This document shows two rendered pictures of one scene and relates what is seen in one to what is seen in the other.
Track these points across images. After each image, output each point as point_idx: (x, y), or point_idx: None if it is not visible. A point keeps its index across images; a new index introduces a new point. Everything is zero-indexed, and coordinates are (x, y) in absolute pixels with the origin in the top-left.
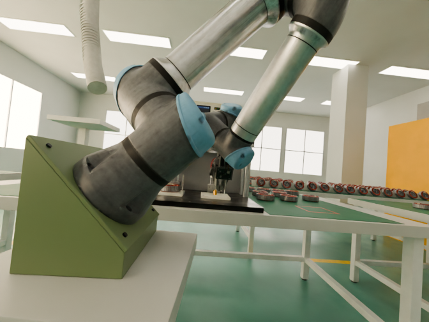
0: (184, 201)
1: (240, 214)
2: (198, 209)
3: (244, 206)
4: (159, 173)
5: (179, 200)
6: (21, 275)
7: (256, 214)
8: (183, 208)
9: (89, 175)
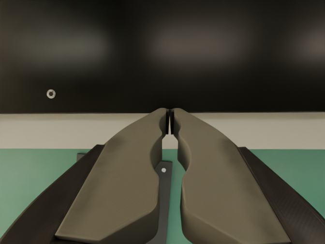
0: (27, 99)
1: (253, 148)
2: (99, 125)
3: (292, 97)
4: None
5: (3, 77)
6: None
7: (319, 142)
8: (45, 133)
9: None
